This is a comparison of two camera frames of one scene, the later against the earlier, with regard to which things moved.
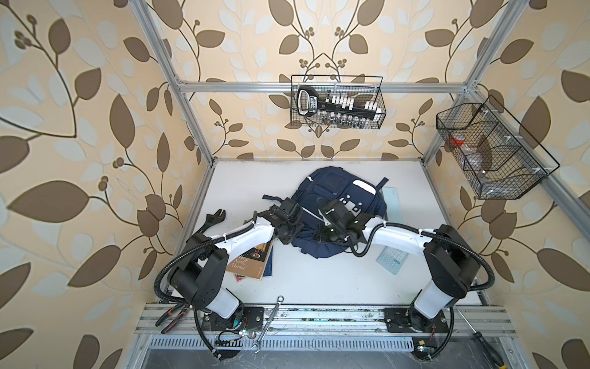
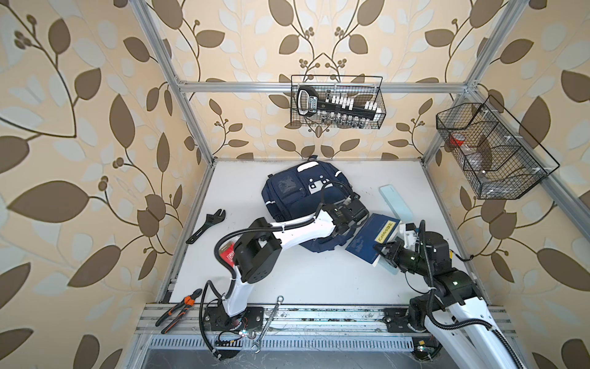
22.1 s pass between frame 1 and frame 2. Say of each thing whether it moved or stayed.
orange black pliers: stayed
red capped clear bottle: stayed
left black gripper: moved
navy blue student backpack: moved
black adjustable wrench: stayed
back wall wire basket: stayed
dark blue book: moved
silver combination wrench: stayed
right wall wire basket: stayed
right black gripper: moved
